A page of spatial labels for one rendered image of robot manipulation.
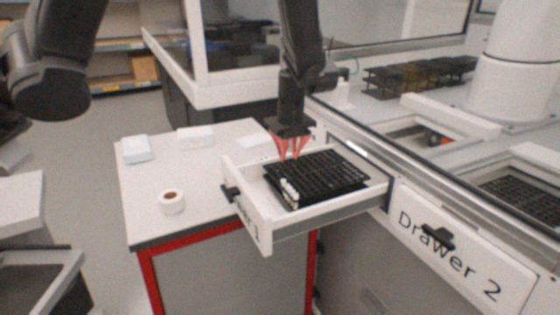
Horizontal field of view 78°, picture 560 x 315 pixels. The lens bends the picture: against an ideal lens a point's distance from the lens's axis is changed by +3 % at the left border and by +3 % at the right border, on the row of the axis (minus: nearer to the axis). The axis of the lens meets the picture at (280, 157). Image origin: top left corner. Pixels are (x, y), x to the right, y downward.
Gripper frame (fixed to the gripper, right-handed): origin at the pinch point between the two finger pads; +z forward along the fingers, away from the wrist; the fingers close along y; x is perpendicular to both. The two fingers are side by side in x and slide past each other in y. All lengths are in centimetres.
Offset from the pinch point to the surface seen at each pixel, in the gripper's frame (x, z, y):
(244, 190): 1.1, 5.5, 11.4
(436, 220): 26.0, 6.0, -20.5
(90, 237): -118, 102, 62
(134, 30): -421, 42, -3
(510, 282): 41.2, 7.0, -20.6
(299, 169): -5.4, 8.3, -6.6
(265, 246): 12.1, 12.7, 11.1
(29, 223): -35, 26, 60
